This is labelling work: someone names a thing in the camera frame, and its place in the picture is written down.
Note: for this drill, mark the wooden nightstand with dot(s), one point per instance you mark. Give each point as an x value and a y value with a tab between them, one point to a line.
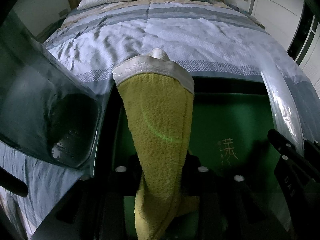
247	14

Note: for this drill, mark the dark green storage box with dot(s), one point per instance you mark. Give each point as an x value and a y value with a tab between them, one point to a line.
227	128

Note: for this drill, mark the yellow towel with white trim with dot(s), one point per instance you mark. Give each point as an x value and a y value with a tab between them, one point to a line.
158	96

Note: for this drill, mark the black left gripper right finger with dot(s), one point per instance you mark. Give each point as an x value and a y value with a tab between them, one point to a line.
231	203

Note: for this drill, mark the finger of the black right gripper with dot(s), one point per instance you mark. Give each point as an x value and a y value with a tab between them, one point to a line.
298	176

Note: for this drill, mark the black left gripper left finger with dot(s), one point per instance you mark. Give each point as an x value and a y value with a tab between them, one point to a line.
98	208

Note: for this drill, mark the white wardrobe doors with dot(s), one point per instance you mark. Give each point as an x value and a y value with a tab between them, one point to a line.
293	25

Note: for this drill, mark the blue grey striped bed quilt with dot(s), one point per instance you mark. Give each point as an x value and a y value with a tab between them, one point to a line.
204	39

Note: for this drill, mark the black box lid handle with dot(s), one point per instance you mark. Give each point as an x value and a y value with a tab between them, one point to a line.
13	184

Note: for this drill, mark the clear plastic bag roll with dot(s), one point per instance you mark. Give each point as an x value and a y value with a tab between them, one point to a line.
285	115

